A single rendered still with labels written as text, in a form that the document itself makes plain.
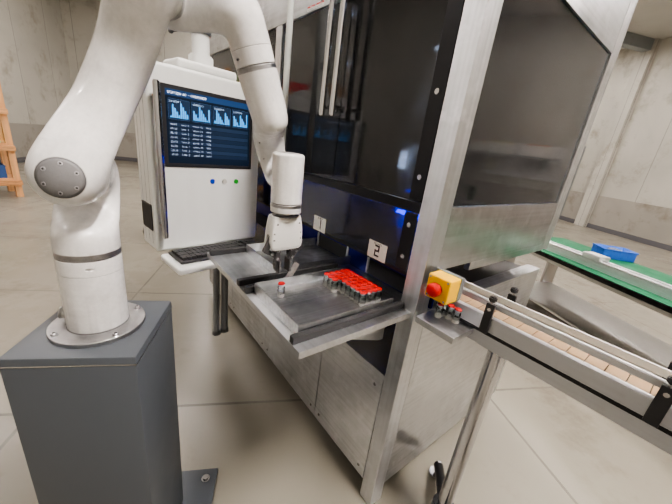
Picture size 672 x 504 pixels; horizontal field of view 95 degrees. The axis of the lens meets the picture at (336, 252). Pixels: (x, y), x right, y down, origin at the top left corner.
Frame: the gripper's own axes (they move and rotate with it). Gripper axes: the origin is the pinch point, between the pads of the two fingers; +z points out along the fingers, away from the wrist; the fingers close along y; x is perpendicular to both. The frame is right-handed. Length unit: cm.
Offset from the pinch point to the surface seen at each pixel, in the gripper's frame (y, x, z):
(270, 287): 0.9, -5.3, 9.7
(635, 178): -1030, -83, -33
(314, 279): -15.8, -5.1, 10.2
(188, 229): 8, -73, 9
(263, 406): -16, -40, 99
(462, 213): -44, 27, -20
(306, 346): 6.2, 24.0, 10.8
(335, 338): -2.0, 24.8, 10.9
